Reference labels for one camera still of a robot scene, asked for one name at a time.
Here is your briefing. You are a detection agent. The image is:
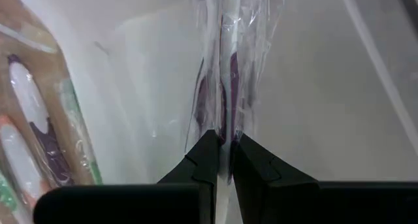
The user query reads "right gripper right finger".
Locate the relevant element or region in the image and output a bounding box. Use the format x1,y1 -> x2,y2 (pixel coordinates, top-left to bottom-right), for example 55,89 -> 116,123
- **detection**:
230,134 -> 418,224

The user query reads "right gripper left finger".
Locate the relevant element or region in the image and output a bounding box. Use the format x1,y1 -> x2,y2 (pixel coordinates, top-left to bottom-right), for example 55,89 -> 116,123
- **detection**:
32,129 -> 220,224

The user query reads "white plastic bin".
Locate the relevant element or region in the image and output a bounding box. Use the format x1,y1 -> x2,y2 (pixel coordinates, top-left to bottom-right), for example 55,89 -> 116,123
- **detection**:
12,0 -> 418,185

